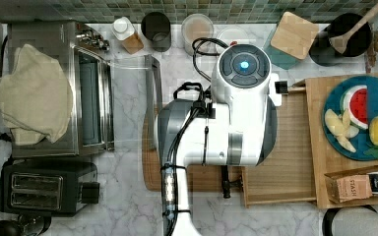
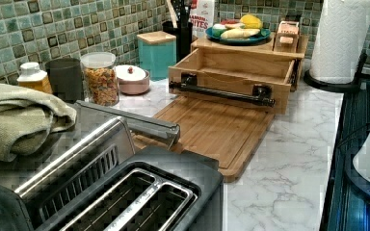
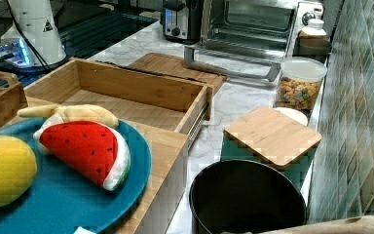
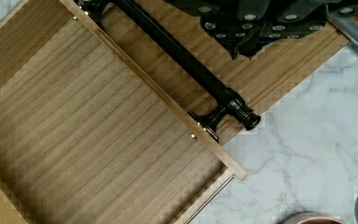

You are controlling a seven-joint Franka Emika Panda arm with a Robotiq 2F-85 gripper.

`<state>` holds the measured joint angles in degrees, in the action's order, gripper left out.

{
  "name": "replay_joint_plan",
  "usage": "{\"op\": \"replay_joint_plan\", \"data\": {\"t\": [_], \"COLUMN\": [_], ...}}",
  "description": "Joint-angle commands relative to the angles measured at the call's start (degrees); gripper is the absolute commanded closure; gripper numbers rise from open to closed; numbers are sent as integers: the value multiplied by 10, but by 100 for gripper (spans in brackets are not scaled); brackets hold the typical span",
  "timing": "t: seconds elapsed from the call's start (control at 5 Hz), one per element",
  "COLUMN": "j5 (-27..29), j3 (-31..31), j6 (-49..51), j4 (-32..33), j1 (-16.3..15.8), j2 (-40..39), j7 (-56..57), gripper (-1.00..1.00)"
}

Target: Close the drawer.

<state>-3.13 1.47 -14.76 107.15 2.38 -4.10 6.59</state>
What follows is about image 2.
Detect wooden drawer with black handle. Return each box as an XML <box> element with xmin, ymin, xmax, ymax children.
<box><xmin>169</xmin><ymin>47</ymin><xmax>296</xmax><ymax>114</ymax></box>

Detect wooden drawer cabinet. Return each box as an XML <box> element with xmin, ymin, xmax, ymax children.
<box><xmin>191</xmin><ymin>33</ymin><xmax>308</xmax><ymax>92</ymax></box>

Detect wooden cutting board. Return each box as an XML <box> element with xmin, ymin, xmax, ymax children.
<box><xmin>130</xmin><ymin>94</ymin><xmax>275</xmax><ymax>183</ymax></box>

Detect pink ceramic bowl with lid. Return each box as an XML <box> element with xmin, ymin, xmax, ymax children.
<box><xmin>114</xmin><ymin>64</ymin><xmax>149</xmax><ymax>95</ymax></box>

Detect teal canister with wooden lid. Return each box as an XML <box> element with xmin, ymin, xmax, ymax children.
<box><xmin>137</xmin><ymin>31</ymin><xmax>176</xmax><ymax>81</ymax></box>

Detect black two-slot toaster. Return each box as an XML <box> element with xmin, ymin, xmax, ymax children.
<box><xmin>33</xmin><ymin>146</ymin><xmax>223</xmax><ymax>231</ymax></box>

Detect black utensil holder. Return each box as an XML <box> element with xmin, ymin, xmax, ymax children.
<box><xmin>162</xmin><ymin>21</ymin><xmax>193</xmax><ymax>62</ymax></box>

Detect teal plate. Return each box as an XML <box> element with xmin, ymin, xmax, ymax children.
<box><xmin>205</xmin><ymin>28</ymin><xmax>271</xmax><ymax>45</ymax></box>

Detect glass jar of colourful cereal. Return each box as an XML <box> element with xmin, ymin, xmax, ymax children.
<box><xmin>80</xmin><ymin>52</ymin><xmax>119</xmax><ymax>106</ymax></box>

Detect white snack box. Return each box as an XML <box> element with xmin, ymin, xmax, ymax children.
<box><xmin>190</xmin><ymin>0</ymin><xmax>215</xmax><ymax>38</ymax></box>

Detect plush banana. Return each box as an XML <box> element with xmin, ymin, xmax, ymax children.
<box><xmin>221</xmin><ymin>29</ymin><xmax>260</xmax><ymax>39</ymax></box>

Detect plush watermelon slice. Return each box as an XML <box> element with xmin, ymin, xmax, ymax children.
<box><xmin>221</xmin><ymin>19</ymin><xmax>240</xmax><ymax>25</ymax></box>

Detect wooden spoon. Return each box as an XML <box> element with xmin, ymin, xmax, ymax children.
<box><xmin>166</xmin><ymin>0</ymin><xmax>178</xmax><ymax>29</ymax></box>

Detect black utensils in holder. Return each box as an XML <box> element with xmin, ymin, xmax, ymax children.
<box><xmin>171</xmin><ymin>0</ymin><xmax>193</xmax><ymax>28</ymax></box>

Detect yellow plush lemon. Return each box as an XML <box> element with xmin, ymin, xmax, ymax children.
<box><xmin>240</xmin><ymin>14</ymin><xmax>262</xmax><ymax>29</ymax></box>

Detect dark grey cup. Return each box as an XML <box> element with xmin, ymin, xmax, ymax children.
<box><xmin>45</xmin><ymin>58</ymin><xmax>84</xmax><ymax>103</ymax></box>

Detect small wooden crate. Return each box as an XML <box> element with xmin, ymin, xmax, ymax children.
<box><xmin>274</xmin><ymin>21</ymin><xmax>300</xmax><ymax>53</ymax></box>

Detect white-capped spice jar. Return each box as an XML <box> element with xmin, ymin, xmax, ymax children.
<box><xmin>17</xmin><ymin>62</ymin><xmax>52</xmax><ymax>94</ymax></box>

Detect black paper towel holder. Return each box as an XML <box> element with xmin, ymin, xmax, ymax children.
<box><xmin>304</xmin><ymin>52</ymin><xmax>367</xmax><ymax>93</ymax></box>

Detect beige folded towel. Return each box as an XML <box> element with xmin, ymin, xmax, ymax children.
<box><xmin>0</xmin><ymin>84</ymin><xmax>77</xmax><ymax>162</ymax></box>

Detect white paper towel roll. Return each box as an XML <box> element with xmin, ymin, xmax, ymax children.
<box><xmin>309</xmin><ymin>0</ymin><xmax>370</xmax><ymax>84</ymax></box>

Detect stainless toaster oven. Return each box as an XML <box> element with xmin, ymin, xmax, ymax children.
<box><xmin>0</xmin><ymin>101</ymin><xmax>180</xmax><ymax>231</ymax></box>

